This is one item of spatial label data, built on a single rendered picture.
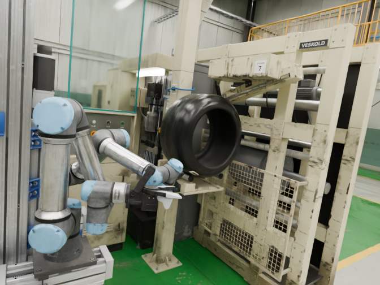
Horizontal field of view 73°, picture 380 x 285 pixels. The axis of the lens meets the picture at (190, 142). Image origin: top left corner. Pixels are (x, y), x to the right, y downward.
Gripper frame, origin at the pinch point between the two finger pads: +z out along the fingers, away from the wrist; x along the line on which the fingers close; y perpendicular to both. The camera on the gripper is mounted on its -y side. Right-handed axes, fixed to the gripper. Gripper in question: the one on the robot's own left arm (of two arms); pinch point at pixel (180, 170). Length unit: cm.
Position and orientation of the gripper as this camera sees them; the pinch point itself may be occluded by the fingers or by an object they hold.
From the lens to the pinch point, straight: 156.5
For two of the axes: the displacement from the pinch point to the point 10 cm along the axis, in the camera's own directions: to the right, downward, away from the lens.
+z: 2.4, -2.4, 9.4
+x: -9.4, 1.9, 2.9
